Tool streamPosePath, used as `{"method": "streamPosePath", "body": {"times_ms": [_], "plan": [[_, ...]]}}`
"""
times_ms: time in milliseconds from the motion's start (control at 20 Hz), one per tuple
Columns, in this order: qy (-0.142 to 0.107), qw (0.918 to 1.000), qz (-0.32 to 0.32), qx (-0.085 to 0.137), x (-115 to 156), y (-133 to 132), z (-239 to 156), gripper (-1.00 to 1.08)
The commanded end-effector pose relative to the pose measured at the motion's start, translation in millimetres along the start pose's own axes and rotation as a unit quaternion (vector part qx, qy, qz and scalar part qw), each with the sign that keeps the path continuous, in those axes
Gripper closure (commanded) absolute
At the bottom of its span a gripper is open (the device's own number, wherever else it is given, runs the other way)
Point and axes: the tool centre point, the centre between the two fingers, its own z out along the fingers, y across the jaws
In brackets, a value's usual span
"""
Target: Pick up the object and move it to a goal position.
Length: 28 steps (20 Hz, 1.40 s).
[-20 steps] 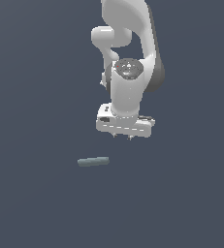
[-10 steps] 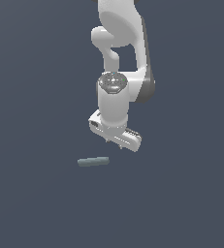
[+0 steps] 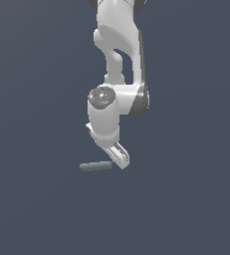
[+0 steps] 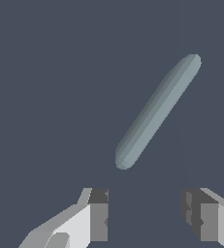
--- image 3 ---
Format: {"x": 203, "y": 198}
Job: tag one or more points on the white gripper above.
{"x": 118, "y": 154}

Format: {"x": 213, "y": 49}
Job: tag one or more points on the small grey-green cylinder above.
{"x": 96, "y": 166}

